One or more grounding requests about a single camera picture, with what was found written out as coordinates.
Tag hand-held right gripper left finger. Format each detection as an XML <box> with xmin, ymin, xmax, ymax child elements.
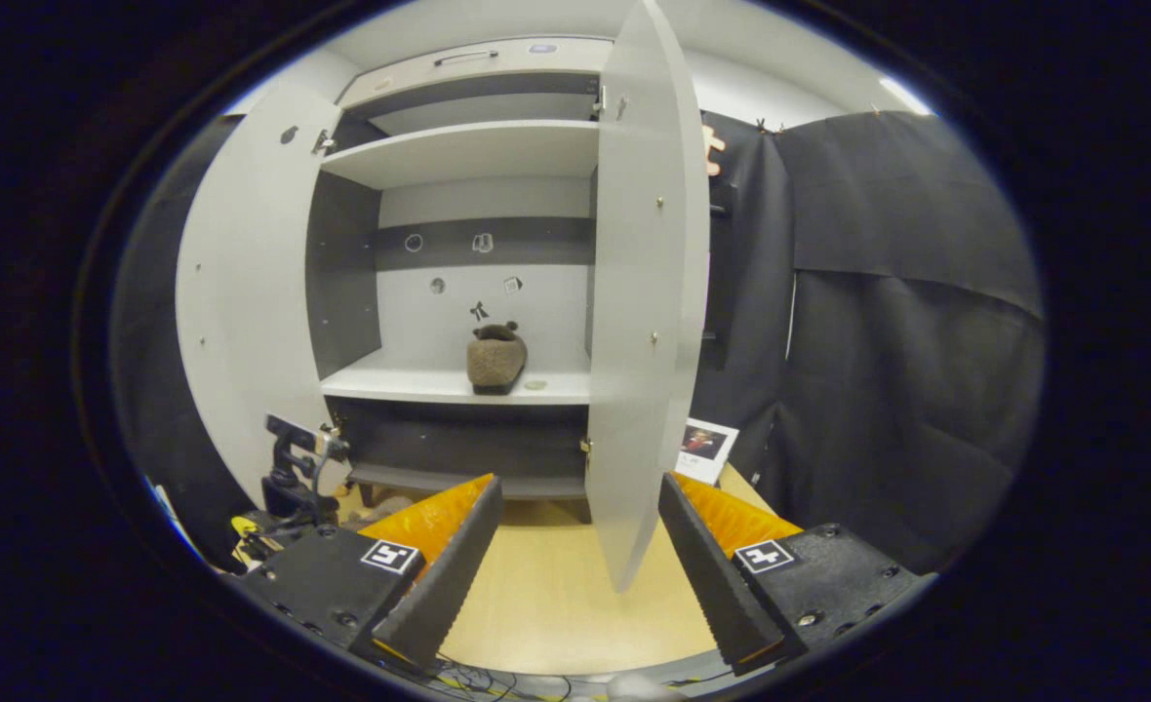
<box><xmin>230</xmin><ymin>474</ymin><xmax>505</xmax><ymax>674</ymax></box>

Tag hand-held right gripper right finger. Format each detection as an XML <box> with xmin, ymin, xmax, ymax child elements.
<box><xmin>656</xmin><ymin>471</ymin><xmax>923</xmax><ymax>677</ymax></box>

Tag brown suede shoe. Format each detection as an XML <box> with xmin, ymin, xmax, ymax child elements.
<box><xmin>465</xmin><ymin>321</ymin><xmax>529</xmax><ymax>397</ymax></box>
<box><xmin>359</xmin><ymin>493</ymin><xmax>420</xmax><ymax>528</ymax></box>

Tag grey cabinet door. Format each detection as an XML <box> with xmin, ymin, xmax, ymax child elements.
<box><xmin>583</xmin><ymin>0</ymin><xmax>712</xmax><ymax>594</ymax></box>
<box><xmin>175</xmin><ymin>83</ymin><xmax>344</xmax><ymax>510</ymax></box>

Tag grey shoe cabinet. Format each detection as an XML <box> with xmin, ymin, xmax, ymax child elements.
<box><xmin>304</xmin><ymin>36</ymin><xmax>615</xmax><ymax>527</ymax></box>

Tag black backdrop cloth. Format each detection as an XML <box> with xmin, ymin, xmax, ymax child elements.
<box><xmin>112</xmin><ymin>107</ymin><xmax>1047</xmax><ymax>576</ymax></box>

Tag ceiling light panel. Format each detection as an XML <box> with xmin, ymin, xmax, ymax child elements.
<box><xmin>877</xmin><ymin>75</ymin><xmax>933</xmax><ymax>119</ymax></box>

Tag tangled black cables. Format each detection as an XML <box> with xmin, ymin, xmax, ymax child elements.
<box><xmin>427</xmin><ymin>661</ymin><xmax>578</xmax><ymax>702</ymax></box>

